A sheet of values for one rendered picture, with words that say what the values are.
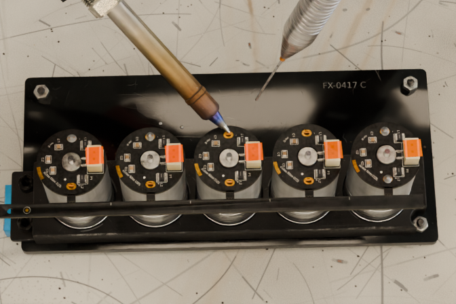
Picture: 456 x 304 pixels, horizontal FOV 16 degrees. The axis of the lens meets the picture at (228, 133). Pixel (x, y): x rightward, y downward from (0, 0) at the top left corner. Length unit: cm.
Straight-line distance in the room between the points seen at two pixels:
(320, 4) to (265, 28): 16
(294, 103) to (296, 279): 7
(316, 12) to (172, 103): 15
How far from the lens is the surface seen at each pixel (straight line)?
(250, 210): 55
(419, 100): 63
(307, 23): 49
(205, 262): 61
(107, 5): 55
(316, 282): 61
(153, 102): 62
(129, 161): 56
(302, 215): 59
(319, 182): 56
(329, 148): 55
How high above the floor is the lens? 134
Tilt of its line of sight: 70 degrees down
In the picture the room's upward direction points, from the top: straight up
